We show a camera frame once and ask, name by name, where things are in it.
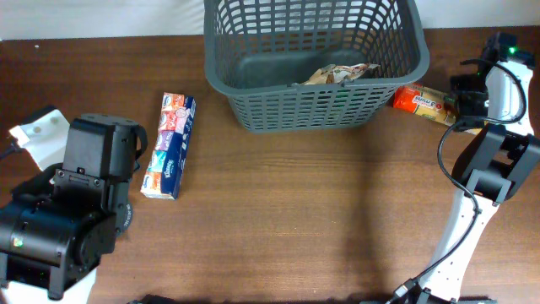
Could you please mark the red spaghetti packet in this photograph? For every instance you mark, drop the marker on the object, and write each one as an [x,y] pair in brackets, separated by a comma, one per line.
[425,102]

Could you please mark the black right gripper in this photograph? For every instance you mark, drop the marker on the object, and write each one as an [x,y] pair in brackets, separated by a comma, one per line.
[459,82]

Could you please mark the Kleenex tissue multipack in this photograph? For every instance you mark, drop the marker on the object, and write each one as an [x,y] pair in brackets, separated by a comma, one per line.
[163,176]

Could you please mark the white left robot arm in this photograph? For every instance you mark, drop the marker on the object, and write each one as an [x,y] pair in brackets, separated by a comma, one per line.
[59,224]

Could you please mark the grey plastic lattice basket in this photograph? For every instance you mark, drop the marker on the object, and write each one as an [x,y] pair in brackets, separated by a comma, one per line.
[293,65]

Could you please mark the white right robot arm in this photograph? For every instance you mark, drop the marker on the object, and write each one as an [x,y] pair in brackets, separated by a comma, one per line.
[489,171]

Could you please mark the beige brown snack pouch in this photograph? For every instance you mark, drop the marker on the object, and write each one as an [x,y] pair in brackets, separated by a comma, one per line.
[338,74]

